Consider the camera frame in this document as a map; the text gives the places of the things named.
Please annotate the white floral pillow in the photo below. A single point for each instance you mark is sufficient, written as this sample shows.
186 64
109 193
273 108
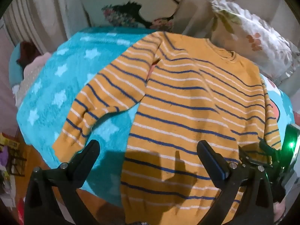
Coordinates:
253 35

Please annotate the teal star blanket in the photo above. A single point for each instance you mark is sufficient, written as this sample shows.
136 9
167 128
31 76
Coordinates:
58 86

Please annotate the orange striped sweater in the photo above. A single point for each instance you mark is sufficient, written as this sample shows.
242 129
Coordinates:
182 98

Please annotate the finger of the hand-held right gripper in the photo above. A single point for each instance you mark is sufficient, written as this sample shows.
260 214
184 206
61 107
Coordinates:
247 155
273 155

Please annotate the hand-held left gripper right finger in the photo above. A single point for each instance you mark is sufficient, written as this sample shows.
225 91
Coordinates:
214 160

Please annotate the beige pleated curtain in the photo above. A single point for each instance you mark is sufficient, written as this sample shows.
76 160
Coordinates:
35 16

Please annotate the white printed cloth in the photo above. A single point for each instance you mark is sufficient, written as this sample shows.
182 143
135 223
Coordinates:
131 7

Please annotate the dark red cloth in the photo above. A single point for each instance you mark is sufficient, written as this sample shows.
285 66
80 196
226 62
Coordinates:
27 54

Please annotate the yellow box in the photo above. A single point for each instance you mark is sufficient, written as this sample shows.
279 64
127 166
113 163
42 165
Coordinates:
9 140

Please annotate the pink dotted cushion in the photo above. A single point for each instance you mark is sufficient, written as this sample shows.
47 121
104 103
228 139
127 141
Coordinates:
32 72

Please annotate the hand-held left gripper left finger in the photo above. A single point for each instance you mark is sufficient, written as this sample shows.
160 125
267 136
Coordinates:
90 153

